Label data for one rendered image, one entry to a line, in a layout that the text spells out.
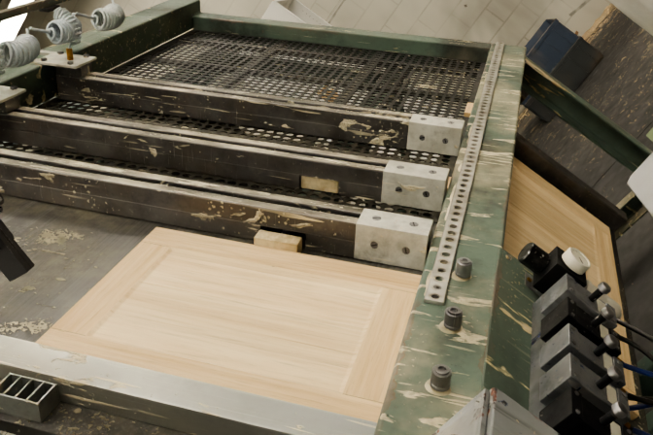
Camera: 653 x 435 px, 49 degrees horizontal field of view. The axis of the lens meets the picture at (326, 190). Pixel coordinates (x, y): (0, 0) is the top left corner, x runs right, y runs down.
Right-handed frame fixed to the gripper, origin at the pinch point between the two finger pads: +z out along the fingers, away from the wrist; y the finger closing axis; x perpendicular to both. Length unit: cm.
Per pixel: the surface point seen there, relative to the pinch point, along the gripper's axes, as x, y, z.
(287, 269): 7.0, -37.8, 30.8
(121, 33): -52, -146, -23
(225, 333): 3.0, -19.4, 28.7
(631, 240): 49, -199, 141
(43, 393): -12.2, -2.2, 18.4
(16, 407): -13.8, 0.7, 17.4
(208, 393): 6.4, -4.5, 28.5
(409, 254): 24, -46, 41
